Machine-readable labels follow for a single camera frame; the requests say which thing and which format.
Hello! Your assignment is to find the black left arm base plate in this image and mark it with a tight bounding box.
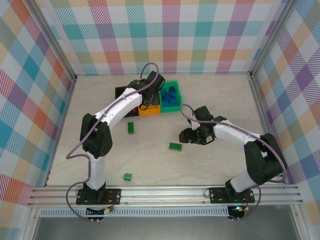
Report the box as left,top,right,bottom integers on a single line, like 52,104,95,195
76,187,122,206

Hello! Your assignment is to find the white slotted cable duct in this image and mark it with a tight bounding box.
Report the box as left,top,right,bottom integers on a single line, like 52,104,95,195
39,208,230,218

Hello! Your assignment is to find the black plastic bin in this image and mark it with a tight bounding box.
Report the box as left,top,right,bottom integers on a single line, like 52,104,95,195
114,86,140,118

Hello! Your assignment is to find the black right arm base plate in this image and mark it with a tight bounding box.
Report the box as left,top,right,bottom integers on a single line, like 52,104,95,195
208,186,256,204

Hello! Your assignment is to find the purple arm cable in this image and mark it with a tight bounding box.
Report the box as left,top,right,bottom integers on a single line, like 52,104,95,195
65,62,162,222
179,104,288,222

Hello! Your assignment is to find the aluminium frame post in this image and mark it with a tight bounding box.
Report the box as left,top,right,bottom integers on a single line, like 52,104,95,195
29,0,78,82
249,0,299,78

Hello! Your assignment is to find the aluminium side rail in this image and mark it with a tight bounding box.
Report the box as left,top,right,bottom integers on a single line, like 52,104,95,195
44,76,77,188
248,73,297,187

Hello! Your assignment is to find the grey metal panel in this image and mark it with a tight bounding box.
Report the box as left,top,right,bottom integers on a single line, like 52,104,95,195
32,216,301,240

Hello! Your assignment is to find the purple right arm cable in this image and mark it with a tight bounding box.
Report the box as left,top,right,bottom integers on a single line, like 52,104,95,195
179,104,288,222

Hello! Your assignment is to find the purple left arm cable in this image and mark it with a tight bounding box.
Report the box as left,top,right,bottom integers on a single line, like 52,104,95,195
65,62,162,222

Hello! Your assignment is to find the green plastic bin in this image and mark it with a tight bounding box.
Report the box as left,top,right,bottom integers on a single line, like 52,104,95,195
157,79,182,114

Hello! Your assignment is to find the yellow plastic bin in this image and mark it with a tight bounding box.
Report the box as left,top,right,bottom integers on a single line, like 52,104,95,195
138,103,161,116

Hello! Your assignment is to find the aluminium mounting rail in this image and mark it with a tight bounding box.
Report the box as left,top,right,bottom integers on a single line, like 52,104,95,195
26,184,305,208

